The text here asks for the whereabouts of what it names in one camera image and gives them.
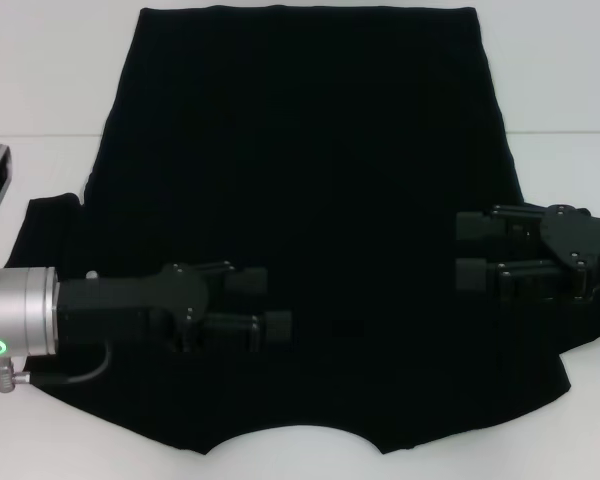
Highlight black t-shirt with white print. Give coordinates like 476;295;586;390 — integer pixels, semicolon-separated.
5;4;600;444

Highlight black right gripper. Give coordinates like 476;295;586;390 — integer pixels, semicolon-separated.
455;202;600;304

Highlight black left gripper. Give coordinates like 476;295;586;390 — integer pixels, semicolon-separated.
53;259;293;354

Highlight black cable with silver plug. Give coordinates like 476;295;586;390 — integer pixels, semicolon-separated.
0;343;114;394

